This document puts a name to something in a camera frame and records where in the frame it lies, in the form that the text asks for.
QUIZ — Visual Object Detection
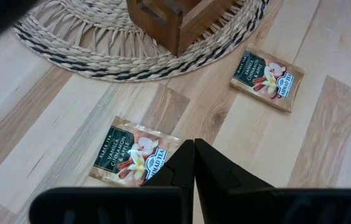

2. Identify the wooden tea box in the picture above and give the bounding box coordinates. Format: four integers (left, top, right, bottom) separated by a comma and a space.
125, 0, 241, 57

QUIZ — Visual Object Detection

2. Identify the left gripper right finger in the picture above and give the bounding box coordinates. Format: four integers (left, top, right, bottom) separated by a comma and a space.
195, 139, 351, 224

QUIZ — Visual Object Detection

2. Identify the round woven placemat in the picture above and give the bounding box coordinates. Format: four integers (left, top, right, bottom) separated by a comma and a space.
12, 0, 271, 83

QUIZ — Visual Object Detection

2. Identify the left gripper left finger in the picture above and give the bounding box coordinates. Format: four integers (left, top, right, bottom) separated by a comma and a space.
29, 139, 195, 224

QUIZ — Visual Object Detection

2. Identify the beige vanilla tea bag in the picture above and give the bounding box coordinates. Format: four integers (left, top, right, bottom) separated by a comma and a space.
88, 115, 183, 188
229, 42, 306, 113

